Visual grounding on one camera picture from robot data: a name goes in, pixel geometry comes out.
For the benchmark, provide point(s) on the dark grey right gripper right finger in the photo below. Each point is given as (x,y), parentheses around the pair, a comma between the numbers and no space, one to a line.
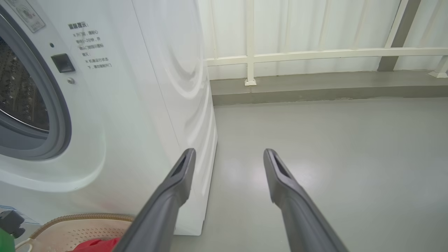
(301,224)

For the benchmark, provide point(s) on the white front-load washing machine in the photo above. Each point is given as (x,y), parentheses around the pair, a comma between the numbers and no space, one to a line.
(140,105)

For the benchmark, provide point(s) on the cream laundry basket brown rim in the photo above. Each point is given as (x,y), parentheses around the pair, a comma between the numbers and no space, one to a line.
(80,231)

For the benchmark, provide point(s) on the red and white garment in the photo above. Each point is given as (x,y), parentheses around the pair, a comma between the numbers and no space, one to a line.
(98,245)

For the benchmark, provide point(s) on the white metal railing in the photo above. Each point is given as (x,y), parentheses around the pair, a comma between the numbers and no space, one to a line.
(315,55)

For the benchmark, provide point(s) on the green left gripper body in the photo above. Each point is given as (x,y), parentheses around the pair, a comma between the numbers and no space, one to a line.
(5,243)

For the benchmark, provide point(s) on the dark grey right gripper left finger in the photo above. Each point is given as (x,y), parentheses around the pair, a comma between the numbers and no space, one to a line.
(161,217)

